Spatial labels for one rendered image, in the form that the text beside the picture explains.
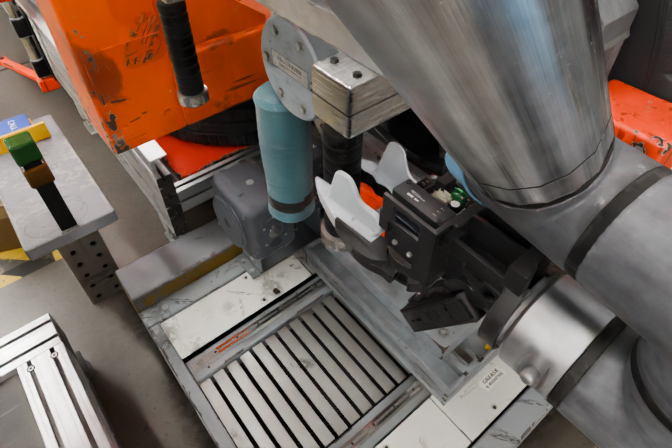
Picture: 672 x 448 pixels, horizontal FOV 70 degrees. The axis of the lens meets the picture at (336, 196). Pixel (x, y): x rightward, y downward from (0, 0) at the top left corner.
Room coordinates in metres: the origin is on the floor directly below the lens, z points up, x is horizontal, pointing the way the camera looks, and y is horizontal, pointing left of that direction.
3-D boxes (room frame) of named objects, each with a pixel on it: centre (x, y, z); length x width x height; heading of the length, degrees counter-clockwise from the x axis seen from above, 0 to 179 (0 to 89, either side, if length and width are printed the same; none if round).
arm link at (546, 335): (0.16, -0.14, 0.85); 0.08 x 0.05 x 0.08; 129
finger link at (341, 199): (0.29, -0.01, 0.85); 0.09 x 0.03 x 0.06; 48
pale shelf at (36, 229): (0.77, 0.64, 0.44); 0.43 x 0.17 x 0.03; 39
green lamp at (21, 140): (0.62, 0.52, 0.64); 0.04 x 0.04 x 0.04; 39
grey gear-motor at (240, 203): (0.88, 0.09, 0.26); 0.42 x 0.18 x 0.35; 129
